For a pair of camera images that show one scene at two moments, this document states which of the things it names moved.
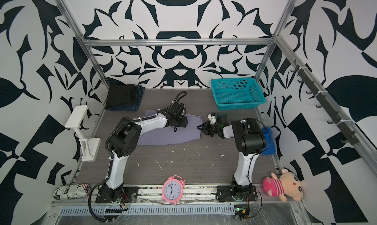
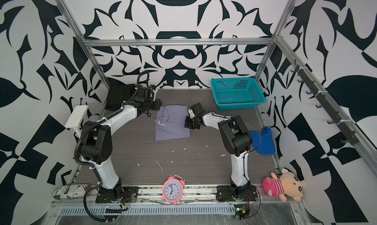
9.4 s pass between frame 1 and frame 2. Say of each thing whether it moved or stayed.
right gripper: moved
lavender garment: moved
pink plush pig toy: stayed
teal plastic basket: stayed
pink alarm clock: stayed
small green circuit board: stayed
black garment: stayed
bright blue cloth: stayed
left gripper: moved
